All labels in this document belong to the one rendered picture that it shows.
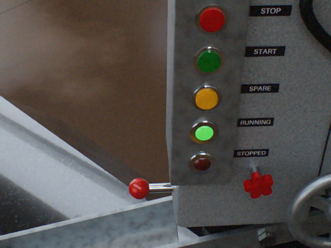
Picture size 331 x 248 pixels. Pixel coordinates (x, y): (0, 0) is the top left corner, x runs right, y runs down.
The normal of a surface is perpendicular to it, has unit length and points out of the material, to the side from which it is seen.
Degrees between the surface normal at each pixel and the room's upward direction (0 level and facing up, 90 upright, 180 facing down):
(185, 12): 90
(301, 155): 90
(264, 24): 90
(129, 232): 16
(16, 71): 0
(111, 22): 0
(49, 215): 0
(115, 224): 90
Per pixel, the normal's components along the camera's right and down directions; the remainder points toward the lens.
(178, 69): 0.07, 0.61
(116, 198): 0.01, -0.79
